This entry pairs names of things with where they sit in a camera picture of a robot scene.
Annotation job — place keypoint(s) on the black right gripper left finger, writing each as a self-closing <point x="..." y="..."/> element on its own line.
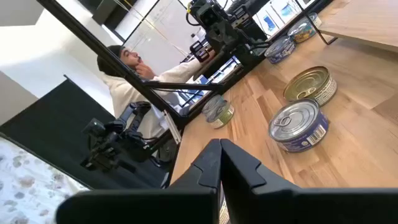
<point x="149" y="205"/>

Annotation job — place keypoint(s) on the person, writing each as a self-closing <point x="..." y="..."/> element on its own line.
<point x="124" y="96"/>

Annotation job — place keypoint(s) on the black partition panel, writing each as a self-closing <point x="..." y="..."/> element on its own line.
<point x="46" y="124"/>

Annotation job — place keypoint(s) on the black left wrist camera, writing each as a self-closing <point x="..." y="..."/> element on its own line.
<point x="206" y="15"/>

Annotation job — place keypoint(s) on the green label can silver lid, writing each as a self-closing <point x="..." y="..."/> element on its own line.
<point x="217" y="110"/>

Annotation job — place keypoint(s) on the white spotted cloth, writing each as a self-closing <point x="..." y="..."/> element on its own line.
<point x="31" y="193"/>

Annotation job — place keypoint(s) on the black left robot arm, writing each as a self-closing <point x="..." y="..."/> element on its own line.
<point x="252" y="31"/>

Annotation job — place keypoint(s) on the teal yellow label can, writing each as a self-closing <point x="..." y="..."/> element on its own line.
<point x="301" y="28"/>

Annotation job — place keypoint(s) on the blue label albacore tuna can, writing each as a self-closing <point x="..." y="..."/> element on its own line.
<point x="295" y="121"/>
<point x="280" y="48"/>

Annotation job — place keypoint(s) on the black articulated device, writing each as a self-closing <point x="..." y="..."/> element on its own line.
<point x="109" y="143"/>

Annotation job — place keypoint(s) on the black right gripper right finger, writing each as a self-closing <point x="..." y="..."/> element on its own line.
<point x="295" y="207"/>

